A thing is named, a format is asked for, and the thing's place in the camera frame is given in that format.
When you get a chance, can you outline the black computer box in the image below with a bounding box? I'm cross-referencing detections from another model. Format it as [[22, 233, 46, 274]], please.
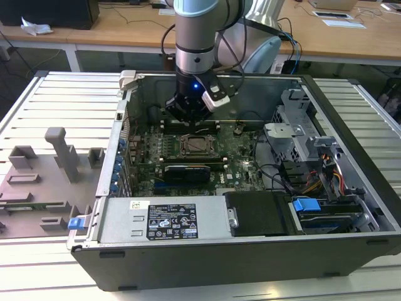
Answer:
[[0, 0, 100, 31]]

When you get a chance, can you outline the green motherboard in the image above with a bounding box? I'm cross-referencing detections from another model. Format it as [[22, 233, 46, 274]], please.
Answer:
[[131, 124, 267, 197]]

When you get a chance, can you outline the silver square CPU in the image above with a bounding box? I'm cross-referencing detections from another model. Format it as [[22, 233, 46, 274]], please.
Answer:
[[187, 137, 210, 153]]

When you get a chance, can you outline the metal disk bay cage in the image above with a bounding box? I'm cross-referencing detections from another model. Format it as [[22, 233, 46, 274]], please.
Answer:
[[263, 89, 338, 164]]

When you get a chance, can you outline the grey parts rack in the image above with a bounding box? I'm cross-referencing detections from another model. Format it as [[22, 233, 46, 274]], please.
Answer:
[[0, 127, 106, 241]]

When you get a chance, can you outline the black open PC case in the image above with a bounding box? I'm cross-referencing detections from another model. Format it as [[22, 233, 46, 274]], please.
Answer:
[[67, 70, 401, 292]]

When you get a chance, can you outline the wooden desk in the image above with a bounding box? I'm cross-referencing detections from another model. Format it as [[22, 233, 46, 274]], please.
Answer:
[[0, 0, 401, 66]]

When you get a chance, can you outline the crumpled white paper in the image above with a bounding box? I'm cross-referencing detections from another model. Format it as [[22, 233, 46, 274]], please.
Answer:
[[20, 16, 54, 35]]

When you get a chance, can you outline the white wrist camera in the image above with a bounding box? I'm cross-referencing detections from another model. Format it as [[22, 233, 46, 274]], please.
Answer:
[[200, 75, 232, 113]]

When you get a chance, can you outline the coloured power wire bundle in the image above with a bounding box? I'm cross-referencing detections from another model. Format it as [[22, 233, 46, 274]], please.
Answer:
[[305, 167, 345, 195]]

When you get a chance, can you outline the black graphics card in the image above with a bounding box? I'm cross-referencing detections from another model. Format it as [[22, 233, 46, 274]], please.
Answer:
[[163, 162, 211, 184]]

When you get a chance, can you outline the CPU socket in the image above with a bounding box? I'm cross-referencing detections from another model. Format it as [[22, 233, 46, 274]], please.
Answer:
[[177, 134, 221, 159]]

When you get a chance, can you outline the blue disk carrier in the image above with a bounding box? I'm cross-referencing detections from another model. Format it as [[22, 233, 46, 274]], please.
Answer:
[[293, 196, 361, 235]]

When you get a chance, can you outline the green RAM stick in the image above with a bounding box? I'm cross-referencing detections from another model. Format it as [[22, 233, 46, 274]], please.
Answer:
[[0, 202, 63, 211]]

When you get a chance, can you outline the white paper sheet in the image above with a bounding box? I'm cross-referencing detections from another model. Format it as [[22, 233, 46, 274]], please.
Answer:
[[322, 19, 367, 29]]

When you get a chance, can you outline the blue case latch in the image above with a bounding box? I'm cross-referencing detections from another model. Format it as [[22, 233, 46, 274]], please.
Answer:
[[67, 217, 85, 231]]

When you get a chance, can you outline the black wire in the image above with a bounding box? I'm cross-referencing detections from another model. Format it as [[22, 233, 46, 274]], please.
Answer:
[[253, 131, 297, 193]]

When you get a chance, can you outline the blue cable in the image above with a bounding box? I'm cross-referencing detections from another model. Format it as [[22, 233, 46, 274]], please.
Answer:
[[286, 31, 304, 75]]

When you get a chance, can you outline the black RAM slot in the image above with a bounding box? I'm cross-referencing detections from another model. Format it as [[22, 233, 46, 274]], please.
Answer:
[[161, 120, 221, 135], [158, 156, 229, 171]]

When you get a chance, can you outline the silver power supply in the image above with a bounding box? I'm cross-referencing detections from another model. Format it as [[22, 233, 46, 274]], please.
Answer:
[[98, 197, 234, 242]]

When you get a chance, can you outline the grey case release latch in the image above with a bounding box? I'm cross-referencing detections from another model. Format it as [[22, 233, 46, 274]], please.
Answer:
[[120, 70, 138, 92]]

